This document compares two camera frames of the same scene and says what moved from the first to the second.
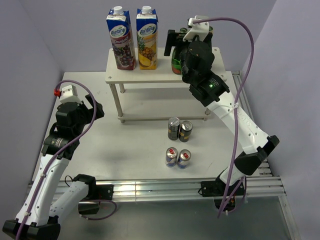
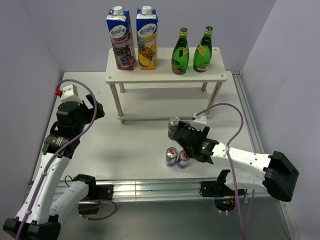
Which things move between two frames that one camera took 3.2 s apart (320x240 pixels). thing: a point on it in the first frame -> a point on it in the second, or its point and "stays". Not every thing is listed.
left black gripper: x=89 y=112 stays
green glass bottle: x=176 y=64 stays
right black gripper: x=173 y=39 -> x=202 y=132
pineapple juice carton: x=147 y=29 stays
